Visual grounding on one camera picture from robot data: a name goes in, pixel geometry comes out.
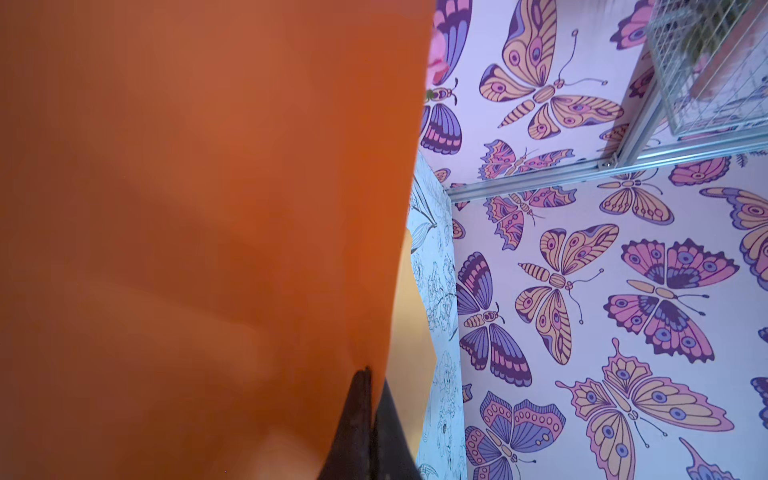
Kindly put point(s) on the white wire basket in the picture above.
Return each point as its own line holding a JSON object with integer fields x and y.
{"x": 710, "y": 60}

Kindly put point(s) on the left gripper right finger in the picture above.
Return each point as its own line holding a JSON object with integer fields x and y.
{"x": 392, "y": 459}

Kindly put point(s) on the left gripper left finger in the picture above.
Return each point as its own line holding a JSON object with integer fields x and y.
{"x": 349, "y": 455}

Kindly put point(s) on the orange wrapping paper sheet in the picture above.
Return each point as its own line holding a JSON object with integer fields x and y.
{"x": 202, "y": 211}

